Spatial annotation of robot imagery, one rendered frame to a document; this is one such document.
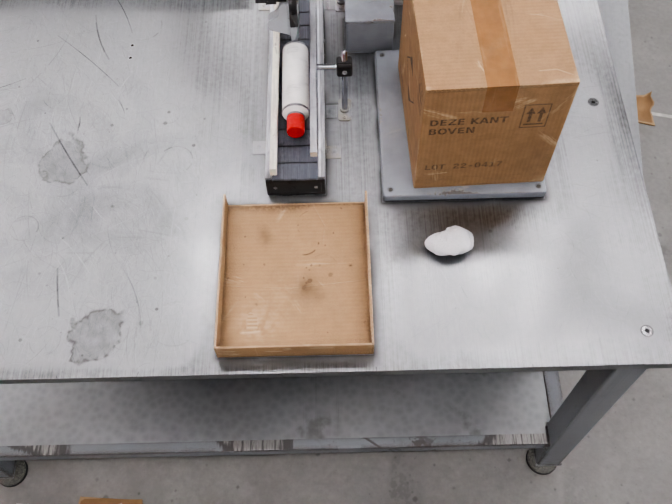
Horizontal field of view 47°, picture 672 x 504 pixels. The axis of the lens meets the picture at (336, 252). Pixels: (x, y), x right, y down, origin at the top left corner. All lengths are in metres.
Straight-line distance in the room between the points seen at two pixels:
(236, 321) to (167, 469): 0.88
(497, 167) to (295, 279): 0.41
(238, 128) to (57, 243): 0.41
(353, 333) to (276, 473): 0.86
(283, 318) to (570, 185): 0.59
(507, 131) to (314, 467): 1.11
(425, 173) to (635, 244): 0.40
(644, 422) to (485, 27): 1.29
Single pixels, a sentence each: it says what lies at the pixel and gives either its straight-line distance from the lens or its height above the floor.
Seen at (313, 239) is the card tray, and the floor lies 0.83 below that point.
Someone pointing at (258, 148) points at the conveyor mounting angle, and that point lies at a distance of 1.52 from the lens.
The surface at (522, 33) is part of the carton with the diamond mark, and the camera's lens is 1.33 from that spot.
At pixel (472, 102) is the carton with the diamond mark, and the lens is 1.27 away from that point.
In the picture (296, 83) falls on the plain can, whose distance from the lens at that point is 1.49.
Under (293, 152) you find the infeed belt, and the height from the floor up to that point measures 0.88.
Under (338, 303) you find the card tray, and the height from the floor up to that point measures 0.83.
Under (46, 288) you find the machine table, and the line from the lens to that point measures 1.46.
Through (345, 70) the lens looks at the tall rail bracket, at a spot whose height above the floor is 0.96.
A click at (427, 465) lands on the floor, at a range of 2.11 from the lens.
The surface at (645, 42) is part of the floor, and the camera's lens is 3.04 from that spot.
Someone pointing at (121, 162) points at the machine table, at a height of 0.83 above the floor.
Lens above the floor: 2.04
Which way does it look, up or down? 60 degrees down
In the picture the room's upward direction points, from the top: 2 degrees counter-clockwise
